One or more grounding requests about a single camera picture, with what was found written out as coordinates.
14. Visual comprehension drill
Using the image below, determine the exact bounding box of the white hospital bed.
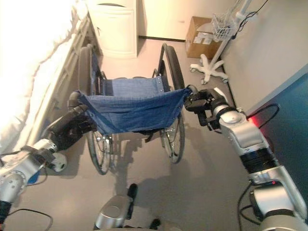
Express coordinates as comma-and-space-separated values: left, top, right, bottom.
0, 0, 102, 154

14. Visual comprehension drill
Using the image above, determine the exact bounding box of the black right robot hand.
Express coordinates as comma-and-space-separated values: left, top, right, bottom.
184, 88, 229, 126

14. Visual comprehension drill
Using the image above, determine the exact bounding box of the white rolling stand with basket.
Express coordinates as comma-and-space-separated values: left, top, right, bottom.
189, 0, 259, 85

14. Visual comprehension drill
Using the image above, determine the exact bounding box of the black cable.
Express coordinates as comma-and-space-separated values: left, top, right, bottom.
250, 103, 281, 128

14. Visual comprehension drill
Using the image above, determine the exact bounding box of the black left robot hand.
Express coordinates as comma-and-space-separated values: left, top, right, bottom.
47, 104, 97, 153

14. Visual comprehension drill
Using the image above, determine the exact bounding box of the blue fabric wheelchair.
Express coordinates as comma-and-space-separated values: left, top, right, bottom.
67, 43, 199, 176

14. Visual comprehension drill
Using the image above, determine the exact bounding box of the silver robot leg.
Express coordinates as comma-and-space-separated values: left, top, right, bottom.
93, 183, 161, 231

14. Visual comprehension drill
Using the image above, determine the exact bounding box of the blue panel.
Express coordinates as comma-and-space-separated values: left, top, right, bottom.
245, 66, 308, 200

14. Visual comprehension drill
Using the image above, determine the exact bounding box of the white bedside cabinet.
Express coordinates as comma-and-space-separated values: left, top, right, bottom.
87, 0, 138, 59

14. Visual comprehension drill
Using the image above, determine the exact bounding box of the brown cardboard box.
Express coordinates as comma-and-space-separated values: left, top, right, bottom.
185, 16, 223, 60

